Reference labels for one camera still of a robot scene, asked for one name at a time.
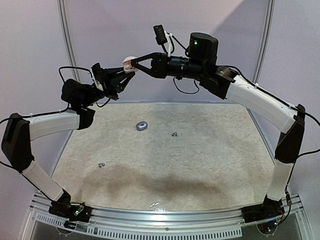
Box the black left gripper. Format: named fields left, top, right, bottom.
left=81, top=65, right=135, bottom=107

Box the pink white earbud charging case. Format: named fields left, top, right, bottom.
left=122, top=56, right=138, bottom=73

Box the blue-grey earbud charging case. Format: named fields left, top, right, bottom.
left=136, top=121, right=148, bottom=131

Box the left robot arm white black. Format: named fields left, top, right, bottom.
left=1, top=63, right=135, bottom=223

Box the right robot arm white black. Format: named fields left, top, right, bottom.
left=124, top=32, right=306, bottom=218

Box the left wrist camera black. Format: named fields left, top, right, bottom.
left=90, top=63, right=104, bottom=91

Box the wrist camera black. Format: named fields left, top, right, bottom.
left=153, top=24, right=175, bottom=57
left=90, top=63, right=104, bottom=91

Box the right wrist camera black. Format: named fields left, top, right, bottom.
left=153, top=24, right=175, bottom=57

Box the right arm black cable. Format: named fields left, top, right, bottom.
left=172, top=76, right=201, bottom=95

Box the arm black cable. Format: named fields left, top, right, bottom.
left=172, top=76, right=201, bottom=95
left=58, top=66, right=92, bottom=86

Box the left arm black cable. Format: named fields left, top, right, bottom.
left=58, top=66, right=92, bottom=86

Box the aluminium corner post right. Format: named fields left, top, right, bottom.
left=252, top=0, right=275, bottom=83

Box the aluminium front rail base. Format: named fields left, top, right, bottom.
left=22, top=193, right=312, bottom=240

